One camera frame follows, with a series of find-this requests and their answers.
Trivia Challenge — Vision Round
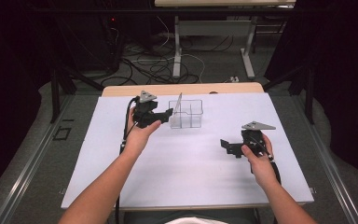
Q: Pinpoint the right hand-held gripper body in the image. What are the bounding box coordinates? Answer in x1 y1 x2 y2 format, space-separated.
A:
240 120 277 157

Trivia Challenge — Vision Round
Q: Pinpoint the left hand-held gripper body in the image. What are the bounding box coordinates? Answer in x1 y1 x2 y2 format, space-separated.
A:
131 90 160 130

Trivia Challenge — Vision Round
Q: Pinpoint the clear plastic pen organizer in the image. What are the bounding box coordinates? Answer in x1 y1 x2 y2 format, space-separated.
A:
168 99 204 130

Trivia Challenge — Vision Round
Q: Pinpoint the person's left hand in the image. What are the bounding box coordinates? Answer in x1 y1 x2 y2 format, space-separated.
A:
124 106 163 157

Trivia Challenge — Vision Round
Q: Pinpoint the person's right hand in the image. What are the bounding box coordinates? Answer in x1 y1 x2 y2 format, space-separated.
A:
241 133 278 189

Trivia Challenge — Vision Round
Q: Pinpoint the wooden table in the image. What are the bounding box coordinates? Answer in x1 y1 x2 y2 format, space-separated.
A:
61 81 315 213

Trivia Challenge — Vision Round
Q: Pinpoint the white table cover sheet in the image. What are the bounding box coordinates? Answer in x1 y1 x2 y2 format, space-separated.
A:
61 91 315 210

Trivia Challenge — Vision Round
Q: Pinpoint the black metal stand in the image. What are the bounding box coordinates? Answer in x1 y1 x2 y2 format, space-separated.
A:
262 62 317 126
48 60 104 124

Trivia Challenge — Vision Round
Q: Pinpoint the person's white shirt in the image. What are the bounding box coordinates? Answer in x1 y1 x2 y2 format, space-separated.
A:
162 216 231 224

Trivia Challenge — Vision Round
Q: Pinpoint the black computer tower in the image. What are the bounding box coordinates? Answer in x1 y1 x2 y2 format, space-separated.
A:
57 13 123 73

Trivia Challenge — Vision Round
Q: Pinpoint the dark curtain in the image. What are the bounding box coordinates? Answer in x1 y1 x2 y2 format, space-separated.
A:
0 0 60 204
265 0 358 185

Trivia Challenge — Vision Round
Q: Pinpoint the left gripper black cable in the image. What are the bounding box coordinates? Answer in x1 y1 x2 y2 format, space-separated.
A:
115 95 142 224

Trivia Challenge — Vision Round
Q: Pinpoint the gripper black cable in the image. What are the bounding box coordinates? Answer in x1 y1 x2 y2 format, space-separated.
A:
115 95 142 224
249 135 283 224

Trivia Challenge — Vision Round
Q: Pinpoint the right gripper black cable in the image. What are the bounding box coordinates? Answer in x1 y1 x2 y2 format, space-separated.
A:
249 135 283 224

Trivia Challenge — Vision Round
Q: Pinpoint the tangle of black floor cables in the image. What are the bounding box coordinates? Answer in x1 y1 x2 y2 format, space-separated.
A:
100 34 235 87

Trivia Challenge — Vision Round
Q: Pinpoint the white floor cable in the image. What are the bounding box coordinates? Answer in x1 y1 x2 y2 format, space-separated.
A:
155 15 207 84

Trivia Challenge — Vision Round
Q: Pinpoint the aluminium floor rail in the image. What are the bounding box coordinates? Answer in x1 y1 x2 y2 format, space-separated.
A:
0 94 76 224
291 94 358 224

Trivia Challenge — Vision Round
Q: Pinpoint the white metal frame desk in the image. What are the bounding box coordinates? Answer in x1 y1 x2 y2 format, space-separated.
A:
154 0 296 80

